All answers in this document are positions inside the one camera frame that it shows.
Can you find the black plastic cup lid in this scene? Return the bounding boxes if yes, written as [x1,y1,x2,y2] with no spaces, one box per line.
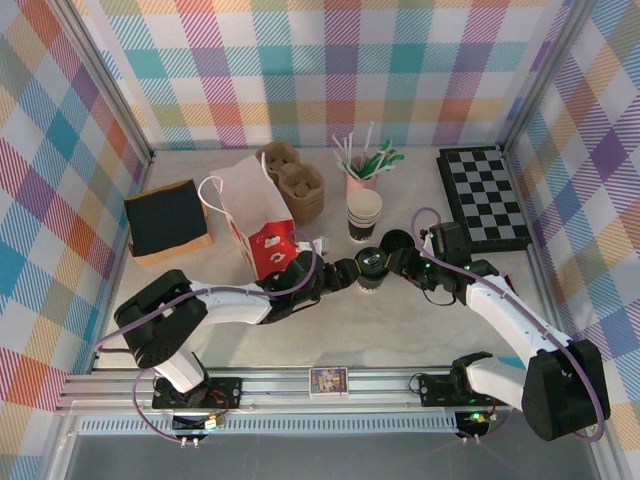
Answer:
[354,245,391,282]

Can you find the white red paper bag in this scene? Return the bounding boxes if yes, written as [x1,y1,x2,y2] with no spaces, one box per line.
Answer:
[197,154,297,281]

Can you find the stack of black lids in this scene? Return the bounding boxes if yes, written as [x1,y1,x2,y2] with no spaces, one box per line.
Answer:
[378,228,417,266]

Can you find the stack of paper cups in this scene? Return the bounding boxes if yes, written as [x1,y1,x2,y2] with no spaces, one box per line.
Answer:
[346,188,384,221]

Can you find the black grey chessboard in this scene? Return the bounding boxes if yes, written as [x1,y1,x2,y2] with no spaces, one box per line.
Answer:
[437,145,532,254]

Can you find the pink straw holder cup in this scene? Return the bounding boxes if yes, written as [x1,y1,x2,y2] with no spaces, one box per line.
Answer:
[343,155,382,194]

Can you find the green wrapped straw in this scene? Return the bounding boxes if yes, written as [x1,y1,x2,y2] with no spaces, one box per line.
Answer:
[364,139,392,176]
[360,152,405,179]

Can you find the small picture card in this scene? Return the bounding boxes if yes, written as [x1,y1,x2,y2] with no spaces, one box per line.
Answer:
[308,366,350,399]

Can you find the black controller board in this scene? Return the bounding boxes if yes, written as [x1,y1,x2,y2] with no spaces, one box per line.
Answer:
[172,412,221,434]
[455,410,490,432]

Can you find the brown box of black napkins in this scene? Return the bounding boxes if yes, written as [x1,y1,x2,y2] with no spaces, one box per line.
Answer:
[123,179,215,269]

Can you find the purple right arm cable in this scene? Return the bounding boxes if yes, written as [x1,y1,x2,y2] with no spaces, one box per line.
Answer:
[410,206,609,445]

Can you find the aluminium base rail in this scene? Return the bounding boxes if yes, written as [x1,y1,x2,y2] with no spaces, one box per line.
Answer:
[64,366,601,412]

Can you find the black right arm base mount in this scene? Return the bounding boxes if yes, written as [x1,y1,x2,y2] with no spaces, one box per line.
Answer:
[409,374,511,407]

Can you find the grey slotted cable duct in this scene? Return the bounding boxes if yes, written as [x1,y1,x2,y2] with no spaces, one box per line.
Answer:
[79,417,461,437]

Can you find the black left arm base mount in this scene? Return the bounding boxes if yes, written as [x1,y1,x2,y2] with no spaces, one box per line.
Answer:
[152,375,245,409]

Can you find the aluminium frame post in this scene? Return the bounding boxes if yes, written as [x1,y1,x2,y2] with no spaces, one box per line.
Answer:
[49,0,154,166]
[497,0,599,159]

